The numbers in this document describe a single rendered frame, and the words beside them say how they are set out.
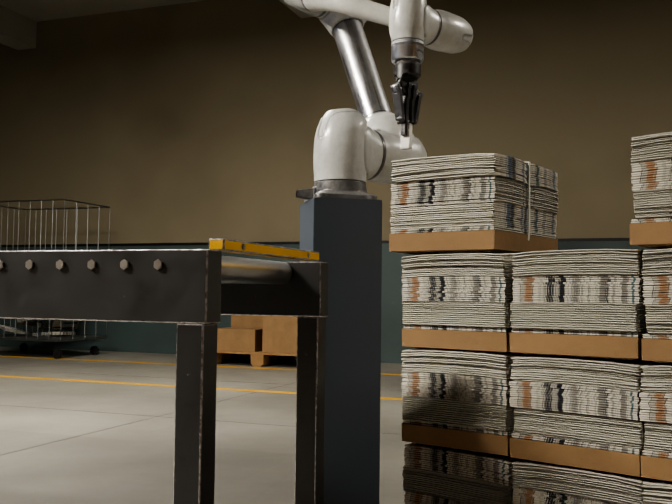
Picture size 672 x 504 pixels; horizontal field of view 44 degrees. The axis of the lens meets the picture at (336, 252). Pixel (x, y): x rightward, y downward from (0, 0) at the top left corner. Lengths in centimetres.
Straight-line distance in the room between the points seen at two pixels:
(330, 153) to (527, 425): 97
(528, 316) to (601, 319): 16
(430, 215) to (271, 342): 628
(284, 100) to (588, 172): 345
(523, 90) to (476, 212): 693
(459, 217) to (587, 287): 35
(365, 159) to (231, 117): 747
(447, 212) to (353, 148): 50
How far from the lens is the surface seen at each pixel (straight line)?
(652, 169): 178
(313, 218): 231
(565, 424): 185
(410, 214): 203
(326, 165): 238
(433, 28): 237
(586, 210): 858
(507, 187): 198
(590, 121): 871
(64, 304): 149
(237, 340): 836
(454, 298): 195
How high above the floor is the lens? 73
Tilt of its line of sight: 3 degrees up
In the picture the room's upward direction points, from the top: 1 degrees clockwise
